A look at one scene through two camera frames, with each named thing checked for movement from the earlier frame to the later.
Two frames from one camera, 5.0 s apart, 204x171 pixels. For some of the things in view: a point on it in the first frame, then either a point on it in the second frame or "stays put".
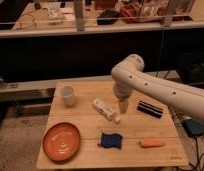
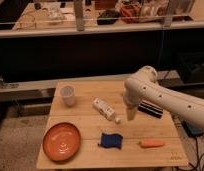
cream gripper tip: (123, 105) -> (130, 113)
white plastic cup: (68, 93) stays put
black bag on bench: (107, 17) stays put
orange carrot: (151, 143) stays put
